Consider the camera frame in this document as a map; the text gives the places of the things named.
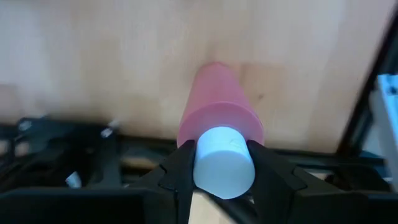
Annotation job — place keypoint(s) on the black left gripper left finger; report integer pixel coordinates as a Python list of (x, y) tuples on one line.
[(180, 174)]

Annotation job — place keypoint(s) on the tall rose pink paint bottle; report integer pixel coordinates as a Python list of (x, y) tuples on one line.
[(217, 99)]

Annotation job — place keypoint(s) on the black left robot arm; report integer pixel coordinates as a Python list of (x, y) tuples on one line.
[(46, 149)]

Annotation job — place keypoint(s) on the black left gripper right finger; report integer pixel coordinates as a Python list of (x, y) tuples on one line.
[(273, 180)]

